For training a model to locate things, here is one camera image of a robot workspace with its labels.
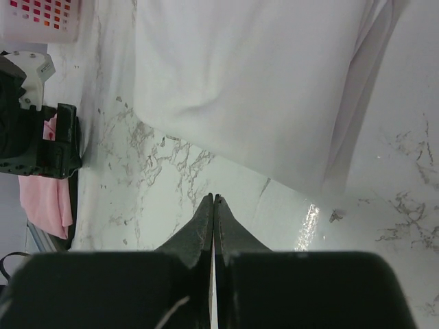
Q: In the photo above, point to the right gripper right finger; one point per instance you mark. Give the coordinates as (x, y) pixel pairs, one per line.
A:
(260, 288)

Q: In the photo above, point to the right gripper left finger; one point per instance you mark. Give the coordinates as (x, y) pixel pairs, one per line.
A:
(165, 288)

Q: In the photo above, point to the pink t shirt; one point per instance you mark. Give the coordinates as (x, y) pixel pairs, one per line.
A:
(47, 204)

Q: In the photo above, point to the white plastic basket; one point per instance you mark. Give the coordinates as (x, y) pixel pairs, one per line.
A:
(40, 21)

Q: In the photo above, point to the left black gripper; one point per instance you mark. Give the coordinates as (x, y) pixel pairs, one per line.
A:
(44, 143)

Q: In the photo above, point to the aluminium rail frame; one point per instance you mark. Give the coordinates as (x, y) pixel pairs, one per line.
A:
(38, 241)

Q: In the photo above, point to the white t shirt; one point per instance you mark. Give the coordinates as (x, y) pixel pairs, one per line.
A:
(271, 85)

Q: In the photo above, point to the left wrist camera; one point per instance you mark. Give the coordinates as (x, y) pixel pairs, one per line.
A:
(38, 68)

